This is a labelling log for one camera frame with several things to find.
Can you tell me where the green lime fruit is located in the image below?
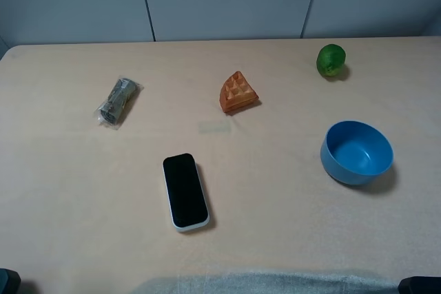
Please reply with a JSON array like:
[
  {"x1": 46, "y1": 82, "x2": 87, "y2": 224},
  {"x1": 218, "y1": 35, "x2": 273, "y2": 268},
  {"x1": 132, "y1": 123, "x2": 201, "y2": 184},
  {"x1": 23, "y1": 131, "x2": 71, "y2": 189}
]
[{"x1": 316, "y1": 44, "x2": 346, "y2": 77}]

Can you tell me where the black object bottom right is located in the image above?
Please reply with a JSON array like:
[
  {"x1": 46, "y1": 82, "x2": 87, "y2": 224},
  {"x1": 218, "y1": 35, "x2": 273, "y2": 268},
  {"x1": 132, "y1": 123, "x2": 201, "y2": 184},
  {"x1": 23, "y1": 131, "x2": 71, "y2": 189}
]
[{"x1": 398, "y1": 276, "x2": 441, "y2": 294}]

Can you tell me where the black object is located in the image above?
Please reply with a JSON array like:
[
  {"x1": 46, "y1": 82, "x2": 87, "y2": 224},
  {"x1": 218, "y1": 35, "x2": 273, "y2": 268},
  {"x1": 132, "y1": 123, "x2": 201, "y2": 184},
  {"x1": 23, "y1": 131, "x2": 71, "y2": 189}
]
[
  {"x1": 0, "y1": 269, "x2": 21, "y2": 294},
  {"x1": 398, "y1": 276, "x2": 441, "y2": 294}
]

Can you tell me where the black object bottom left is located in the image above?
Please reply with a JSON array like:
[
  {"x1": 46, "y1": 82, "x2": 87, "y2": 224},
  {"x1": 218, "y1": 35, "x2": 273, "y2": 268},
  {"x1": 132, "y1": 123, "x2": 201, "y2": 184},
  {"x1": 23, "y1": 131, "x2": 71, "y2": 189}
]
[{"x1": 0, "y1": 269, "x2": 21, "y2": 294}]

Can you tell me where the orange waffle piece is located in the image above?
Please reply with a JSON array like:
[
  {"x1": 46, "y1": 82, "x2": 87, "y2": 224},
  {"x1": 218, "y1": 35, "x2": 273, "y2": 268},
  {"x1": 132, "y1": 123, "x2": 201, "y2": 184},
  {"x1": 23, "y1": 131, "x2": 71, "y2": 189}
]
[{"x1": 219, "y1": 71, "x2": 259, "y2": 114}]

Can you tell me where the black and white phone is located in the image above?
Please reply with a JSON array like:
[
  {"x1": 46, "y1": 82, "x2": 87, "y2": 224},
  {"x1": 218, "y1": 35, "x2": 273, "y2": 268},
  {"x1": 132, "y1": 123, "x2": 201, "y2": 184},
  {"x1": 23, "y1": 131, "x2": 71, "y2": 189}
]
[{"x1": 163, "y1": 153, "x2": 210, "y2": 232}]

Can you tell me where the wrapped green leaf bundle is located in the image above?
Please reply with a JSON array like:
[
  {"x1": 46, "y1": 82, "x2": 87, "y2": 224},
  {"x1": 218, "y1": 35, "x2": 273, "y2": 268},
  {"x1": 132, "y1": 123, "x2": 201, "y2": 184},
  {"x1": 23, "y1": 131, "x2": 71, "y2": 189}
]
[{"x1": 94, "y1": 76, "x2": 144, "y2": 129}]

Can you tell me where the blue plastic bowl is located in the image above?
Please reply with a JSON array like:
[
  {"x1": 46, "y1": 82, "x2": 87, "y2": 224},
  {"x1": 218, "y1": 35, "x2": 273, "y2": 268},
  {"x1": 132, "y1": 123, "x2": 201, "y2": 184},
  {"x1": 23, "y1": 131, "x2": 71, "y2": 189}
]
[{"x1": 320, "y1": 120, "x2": 394, "y2": 187}]

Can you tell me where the grey cloth at bottom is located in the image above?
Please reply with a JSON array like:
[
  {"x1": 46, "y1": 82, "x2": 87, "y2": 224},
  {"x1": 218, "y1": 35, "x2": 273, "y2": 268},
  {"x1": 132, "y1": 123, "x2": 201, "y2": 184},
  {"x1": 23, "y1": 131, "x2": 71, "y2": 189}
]
[{"x1": 132, "y1": 272, "x2": 398, "y2": 293}]

